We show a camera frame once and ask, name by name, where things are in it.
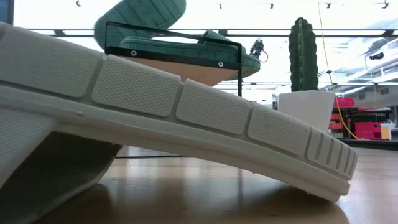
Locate wooden shelf with black frame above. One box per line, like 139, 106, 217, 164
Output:
104, 21, 243, 98

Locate green rubber slide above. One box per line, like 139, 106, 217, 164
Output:
119, 29, 261, 81
94, 0, 187, 50

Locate grey rubber slide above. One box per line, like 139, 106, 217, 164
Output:
0, 21, 358, 224

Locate white plant pot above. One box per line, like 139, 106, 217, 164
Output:
277, 90, 336, 133

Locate green cactus plant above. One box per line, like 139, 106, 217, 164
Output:
288, 17, 320, 93

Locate red storage bins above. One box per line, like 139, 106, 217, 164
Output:
329, 97, 393, 141

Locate small yellow box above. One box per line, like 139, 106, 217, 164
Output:
380, 123, 392, 141

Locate computer monitor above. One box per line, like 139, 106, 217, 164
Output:
0, 0, 15, 26

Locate black hanging camera with cable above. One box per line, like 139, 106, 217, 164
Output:
249, 39, 269, 63

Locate thin yellow hanging cable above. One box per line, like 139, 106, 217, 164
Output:
317, 0, 361, 141

